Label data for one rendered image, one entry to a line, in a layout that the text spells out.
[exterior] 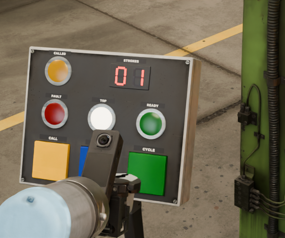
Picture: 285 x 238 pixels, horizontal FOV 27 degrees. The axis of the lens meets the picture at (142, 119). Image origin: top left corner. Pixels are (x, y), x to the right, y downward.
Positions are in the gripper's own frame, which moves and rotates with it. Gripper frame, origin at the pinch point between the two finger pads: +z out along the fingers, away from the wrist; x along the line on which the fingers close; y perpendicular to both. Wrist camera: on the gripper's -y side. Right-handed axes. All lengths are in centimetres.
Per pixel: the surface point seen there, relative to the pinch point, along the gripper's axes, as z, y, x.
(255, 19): 21.9, -30.7, 16.3
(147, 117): 10.7, -9.9, -0.7
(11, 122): 197, 10, -135
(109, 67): 11.0, -18.6, -9.3
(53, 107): 10.7, -10.0, -20.3
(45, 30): 303, -52, -173
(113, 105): 11.0, -11.5, -8.0
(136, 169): 10.3, 0.1, -2.0
